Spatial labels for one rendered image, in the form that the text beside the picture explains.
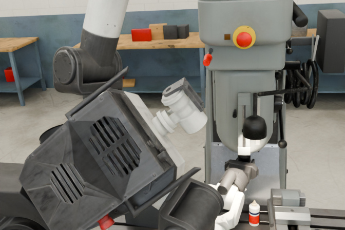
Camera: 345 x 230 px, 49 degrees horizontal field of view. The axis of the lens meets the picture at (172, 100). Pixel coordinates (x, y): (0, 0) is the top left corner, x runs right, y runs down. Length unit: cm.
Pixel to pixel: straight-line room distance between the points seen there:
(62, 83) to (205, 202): 43
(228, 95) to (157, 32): 399
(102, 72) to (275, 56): 52
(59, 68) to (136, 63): 500
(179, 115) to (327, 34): 77
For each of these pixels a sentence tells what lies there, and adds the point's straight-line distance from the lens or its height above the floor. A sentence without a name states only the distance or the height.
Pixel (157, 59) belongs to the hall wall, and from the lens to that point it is 580.
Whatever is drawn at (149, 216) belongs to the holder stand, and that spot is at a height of 102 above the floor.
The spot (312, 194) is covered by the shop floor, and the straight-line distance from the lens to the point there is 348.
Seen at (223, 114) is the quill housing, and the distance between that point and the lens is 127.
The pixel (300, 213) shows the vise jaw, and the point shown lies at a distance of 151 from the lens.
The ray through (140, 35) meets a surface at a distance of 516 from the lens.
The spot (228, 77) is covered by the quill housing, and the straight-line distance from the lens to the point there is 122.
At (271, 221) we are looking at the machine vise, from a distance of 160.
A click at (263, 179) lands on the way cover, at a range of 184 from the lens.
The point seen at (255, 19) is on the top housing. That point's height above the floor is 180.
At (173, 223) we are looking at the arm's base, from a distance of 84.
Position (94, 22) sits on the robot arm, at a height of 185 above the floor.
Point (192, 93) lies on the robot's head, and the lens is 91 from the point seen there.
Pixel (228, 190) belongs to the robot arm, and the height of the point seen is 128.
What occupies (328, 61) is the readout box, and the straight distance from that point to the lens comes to 153.
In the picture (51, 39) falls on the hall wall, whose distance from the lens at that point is 633.
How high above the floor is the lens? 199
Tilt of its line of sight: 22 degrees down
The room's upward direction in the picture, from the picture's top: 4 degrees counter-clockwise
